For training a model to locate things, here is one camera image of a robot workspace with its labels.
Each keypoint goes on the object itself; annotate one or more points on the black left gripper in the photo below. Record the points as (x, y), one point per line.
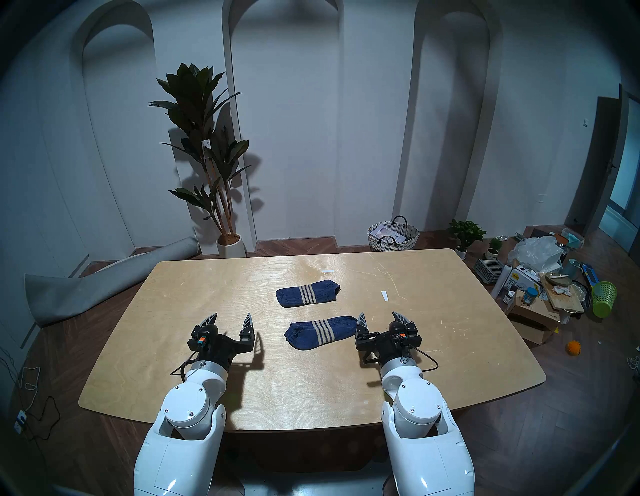
(232, 346)

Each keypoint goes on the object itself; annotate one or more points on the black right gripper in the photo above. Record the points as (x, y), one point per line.
(377, 345)

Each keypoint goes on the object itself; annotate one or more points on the blue striped ankle sock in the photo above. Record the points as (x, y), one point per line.
(305, 294)
(310, 334)

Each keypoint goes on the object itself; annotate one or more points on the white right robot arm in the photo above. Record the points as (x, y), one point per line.
(420, 405)

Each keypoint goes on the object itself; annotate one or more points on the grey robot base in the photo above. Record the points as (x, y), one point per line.
(310, 482)

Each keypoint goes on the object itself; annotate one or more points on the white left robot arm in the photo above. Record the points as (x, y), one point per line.
(190, 410)

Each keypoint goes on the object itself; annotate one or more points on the white plant pot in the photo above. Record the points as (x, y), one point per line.
(230, 247)

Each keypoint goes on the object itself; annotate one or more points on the light wooden table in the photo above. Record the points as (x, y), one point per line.
(310, 390)

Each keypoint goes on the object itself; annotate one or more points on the small green potted plant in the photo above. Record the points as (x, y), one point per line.
(466, 232)

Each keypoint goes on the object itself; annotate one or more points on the white paper roll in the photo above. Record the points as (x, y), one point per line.
(501, 282)

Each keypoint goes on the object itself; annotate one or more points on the tiny green potted plant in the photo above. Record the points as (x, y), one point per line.
(495, 245)

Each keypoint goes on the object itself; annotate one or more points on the white printed carton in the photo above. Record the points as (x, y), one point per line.
(522, 280)

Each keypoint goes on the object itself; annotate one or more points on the rolled grey carpet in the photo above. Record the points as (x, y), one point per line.
(85, 290)

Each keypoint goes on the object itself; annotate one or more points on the blue lidded jar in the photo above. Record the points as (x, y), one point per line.
(529, 296)

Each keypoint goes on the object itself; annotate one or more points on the brown cardboard box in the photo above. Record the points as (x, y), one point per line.
(535, 317)

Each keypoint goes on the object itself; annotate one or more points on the clear plastic bag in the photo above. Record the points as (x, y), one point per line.
(535, 252)

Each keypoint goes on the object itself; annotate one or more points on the wooden board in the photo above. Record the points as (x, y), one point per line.
(562, 299)

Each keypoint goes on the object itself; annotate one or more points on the orange ball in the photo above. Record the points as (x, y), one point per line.
(573, 348)

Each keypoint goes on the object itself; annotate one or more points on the green plastic basket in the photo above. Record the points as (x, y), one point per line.
(604, 300)

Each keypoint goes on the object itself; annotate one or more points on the tall dark green plant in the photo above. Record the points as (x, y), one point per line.
(197, 100)

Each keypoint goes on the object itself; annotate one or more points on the white power strip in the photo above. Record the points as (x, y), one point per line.
(20, 422)

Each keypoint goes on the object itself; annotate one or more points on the dark door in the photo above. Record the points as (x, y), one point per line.
(597, 165)

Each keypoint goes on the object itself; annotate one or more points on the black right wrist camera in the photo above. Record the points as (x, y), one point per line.
(397, 331)

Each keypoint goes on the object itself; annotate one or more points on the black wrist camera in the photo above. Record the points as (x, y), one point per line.
(202, 339)
(397, 331)

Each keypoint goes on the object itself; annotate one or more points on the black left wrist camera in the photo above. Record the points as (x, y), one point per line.
(202, 339)

